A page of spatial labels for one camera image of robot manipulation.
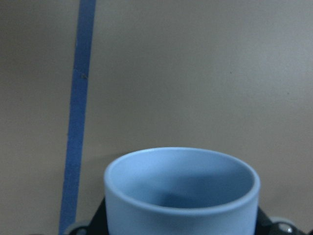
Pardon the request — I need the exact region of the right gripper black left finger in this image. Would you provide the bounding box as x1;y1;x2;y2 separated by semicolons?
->
64;197;109;235

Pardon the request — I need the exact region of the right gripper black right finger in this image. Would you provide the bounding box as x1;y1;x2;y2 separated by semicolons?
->
254;208;313;235

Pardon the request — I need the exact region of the light blue plastic cup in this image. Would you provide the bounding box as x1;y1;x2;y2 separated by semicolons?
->
104;147;260;235

